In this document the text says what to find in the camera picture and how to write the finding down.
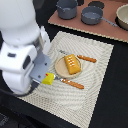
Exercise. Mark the fork with orange handle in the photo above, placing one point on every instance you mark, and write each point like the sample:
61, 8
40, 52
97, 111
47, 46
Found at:
69, 82

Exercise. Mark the grey saucepan with handle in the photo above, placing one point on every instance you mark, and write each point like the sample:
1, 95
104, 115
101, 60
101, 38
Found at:
92, 15

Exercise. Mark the knife with orange handle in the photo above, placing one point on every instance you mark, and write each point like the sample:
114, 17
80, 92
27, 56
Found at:
79, 56

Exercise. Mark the black round coaster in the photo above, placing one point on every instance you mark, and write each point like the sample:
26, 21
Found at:
97, 4

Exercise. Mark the orange bread loaf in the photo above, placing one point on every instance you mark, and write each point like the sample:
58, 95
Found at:
72, 64

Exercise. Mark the round wooden plate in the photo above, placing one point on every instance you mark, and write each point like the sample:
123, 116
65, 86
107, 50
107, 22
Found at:
62, 70

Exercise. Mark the yellow butter box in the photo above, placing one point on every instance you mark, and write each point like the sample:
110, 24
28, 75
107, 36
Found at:
49, 77

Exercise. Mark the beige woven placemat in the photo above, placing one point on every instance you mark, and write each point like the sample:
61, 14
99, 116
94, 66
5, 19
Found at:
74, 97

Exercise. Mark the grey pot on left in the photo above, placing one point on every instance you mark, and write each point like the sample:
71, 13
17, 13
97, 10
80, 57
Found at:
67, 9

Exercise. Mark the cream bowl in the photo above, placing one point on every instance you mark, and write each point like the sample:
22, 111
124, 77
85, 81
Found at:
122, 15

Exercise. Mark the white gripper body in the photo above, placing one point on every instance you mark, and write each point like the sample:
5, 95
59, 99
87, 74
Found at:
22, 65

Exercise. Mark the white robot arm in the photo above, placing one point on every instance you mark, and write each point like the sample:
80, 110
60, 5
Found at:
18, 24

